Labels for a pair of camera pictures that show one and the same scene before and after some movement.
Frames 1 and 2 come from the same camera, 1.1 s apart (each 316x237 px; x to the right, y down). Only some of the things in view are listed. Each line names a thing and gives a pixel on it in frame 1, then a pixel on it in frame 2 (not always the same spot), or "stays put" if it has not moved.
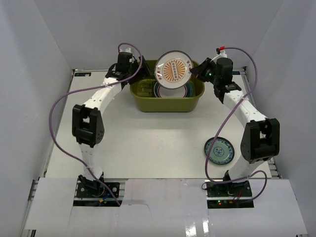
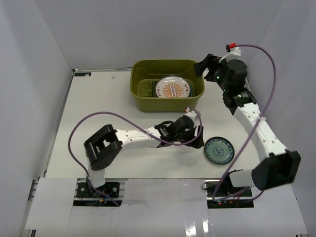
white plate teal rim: x=161 y=92 stays put
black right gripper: x=199 y=71 stays put
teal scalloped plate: x=189 y=91 stays put
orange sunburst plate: x=172 y=69 to x=173 y=86
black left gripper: x=142 y=70 to x=197 y=138
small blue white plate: x=222 y=151 stays put
